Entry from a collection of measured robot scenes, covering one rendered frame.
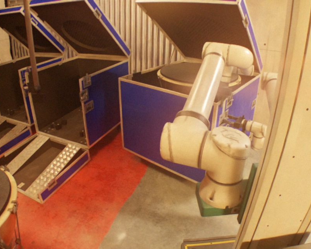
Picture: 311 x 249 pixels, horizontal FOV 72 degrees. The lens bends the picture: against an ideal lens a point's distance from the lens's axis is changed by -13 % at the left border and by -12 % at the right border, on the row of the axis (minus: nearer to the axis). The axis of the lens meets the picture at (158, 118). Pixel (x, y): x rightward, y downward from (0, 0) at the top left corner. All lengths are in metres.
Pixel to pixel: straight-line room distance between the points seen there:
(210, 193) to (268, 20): 2.32
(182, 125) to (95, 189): 1.65
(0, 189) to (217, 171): 1.06
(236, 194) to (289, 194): 0.20
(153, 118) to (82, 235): 1.17
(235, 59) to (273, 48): 1.71
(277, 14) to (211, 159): 2.32
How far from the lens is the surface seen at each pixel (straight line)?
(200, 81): 1.12
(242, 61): 1.33
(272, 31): 2.97
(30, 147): 3.10
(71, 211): 2.28
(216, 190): 0.96
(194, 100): 1.04
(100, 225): 2.12
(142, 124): 2.32
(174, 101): 1.98
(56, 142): 3.07
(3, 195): 1.35
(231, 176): 0.91
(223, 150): 0.85
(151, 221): 2.11
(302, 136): 0.81
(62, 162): 2.69
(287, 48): 0.69
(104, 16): 2.71
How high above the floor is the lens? 1.61
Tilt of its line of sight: 25 degrees down
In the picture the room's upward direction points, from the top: 1 degrees clockwise
